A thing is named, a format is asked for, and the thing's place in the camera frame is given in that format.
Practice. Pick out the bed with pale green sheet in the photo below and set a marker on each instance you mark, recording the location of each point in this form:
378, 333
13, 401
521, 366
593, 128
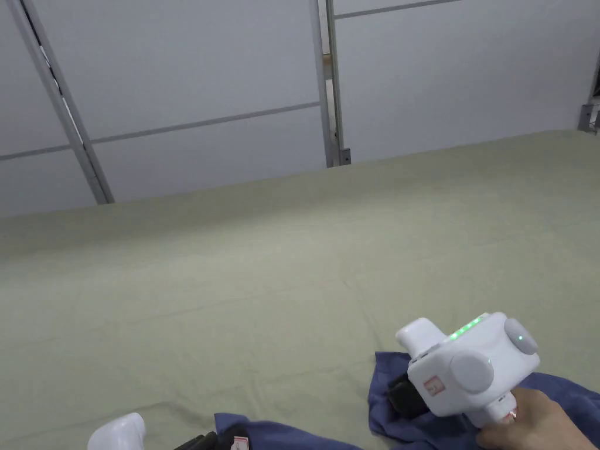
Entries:
225, 281

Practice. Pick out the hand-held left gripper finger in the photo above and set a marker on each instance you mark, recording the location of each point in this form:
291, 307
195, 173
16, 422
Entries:
201, 443

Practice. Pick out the person's right hand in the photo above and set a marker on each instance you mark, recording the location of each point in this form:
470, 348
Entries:
539, 424

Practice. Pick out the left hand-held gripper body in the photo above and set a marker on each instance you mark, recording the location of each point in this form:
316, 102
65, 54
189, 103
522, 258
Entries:
119, 433

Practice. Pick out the dark blue shirt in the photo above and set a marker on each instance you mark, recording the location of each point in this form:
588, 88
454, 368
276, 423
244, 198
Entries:
382, 424

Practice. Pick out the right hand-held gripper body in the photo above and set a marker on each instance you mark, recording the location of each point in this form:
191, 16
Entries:
468, 356

